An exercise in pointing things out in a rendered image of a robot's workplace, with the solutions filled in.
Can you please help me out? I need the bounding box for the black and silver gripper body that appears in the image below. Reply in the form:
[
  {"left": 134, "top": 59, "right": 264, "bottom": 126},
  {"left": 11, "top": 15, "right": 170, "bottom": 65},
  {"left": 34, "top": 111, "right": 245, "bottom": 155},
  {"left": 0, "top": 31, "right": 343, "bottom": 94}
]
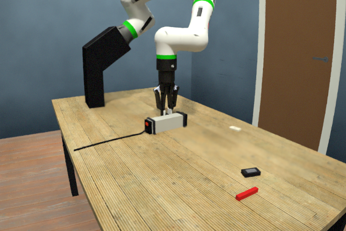
[{"left": 158, "top": 71, "right": 175, "bottom": 93}]

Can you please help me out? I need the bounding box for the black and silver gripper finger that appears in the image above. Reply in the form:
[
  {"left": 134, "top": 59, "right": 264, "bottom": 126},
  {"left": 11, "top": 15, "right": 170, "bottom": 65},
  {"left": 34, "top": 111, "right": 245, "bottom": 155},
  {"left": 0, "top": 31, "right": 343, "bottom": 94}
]
[
  {"left": 167, "top": 85, "right": 179, "bottom": 114},
  {"left": 153, "top": 87, "right": 168, "bottom": 116}
]

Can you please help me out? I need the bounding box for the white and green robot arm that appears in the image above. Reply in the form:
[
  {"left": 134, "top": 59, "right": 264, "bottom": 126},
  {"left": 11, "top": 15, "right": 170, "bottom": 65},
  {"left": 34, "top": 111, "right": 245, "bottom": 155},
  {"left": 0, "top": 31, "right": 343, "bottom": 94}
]
[{"left": 117, "top": 0, "right": 215, "bottom": 72}]

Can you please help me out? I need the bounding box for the red rectangular bar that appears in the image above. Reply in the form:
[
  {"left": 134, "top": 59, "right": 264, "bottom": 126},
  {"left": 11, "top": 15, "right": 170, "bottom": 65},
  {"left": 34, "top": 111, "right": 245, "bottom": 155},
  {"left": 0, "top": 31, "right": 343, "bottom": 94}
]
[{"left": 236, "top": 187, "right": 258, "bottom": 201}]

